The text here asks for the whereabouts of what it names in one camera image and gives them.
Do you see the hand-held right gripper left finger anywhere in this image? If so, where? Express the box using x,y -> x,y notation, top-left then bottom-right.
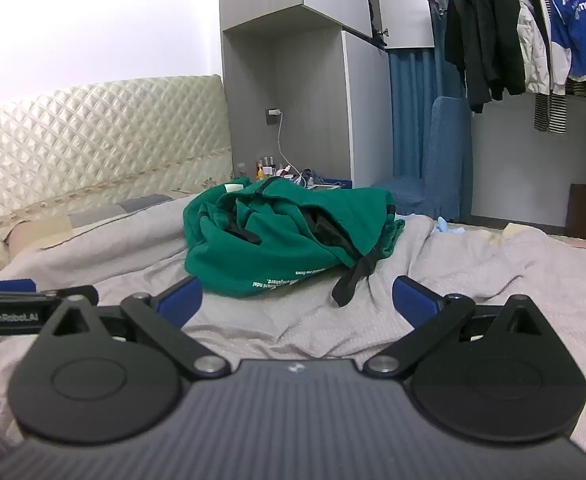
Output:
38,276 -> 226,378

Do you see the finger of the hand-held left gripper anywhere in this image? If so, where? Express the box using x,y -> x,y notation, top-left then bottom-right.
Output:
0,279 -> 100,308

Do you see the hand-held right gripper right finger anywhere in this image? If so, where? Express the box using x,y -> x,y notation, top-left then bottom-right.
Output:
363,276 -> 556,378

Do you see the green zip hoodie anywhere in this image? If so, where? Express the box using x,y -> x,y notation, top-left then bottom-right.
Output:
183,176 -> 406,308

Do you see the light blue cloth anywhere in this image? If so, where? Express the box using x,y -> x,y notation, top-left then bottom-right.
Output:
432,216 -> 467,236

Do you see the patchwork pillow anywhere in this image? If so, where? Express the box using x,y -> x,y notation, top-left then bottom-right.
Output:
4,192 -> 189,257

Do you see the grey bed blanket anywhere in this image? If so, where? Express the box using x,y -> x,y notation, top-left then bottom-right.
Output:
0,194 -> 586,461

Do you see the cream cloth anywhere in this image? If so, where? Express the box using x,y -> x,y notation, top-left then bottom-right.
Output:
502,222 -> 541,242

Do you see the blue box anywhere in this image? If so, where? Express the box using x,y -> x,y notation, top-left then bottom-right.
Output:
317,176 -> 355,191

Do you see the blue covered chair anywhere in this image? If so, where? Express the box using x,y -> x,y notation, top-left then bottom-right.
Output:
373,96 -> 474,222

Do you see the cream quilted headboard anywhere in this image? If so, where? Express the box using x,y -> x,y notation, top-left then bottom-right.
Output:
0,74 -> 235,281

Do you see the cluster of small bottles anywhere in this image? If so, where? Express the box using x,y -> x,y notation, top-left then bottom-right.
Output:
264,156 -> 296,181

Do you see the blue curtain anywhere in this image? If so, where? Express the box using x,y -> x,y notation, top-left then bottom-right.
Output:
388,46 -> 474,188

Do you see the black white striped shirt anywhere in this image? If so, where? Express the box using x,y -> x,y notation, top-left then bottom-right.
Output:
532,0 -> 570,134

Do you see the grey wardrobe cabinet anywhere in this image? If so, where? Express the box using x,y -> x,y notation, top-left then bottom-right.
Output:
218,0 -> 435,192

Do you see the small black jacket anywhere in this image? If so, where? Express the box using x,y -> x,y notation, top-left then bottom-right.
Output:
444,0 -> 474,80

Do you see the white jacket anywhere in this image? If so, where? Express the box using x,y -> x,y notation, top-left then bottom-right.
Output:
510,0 -> 574,97

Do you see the large black coat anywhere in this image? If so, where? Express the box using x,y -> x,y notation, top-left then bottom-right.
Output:
460,0 -> 527,114

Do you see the white charging cable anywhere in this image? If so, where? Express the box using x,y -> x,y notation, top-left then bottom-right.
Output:
275,112 -> 305,182

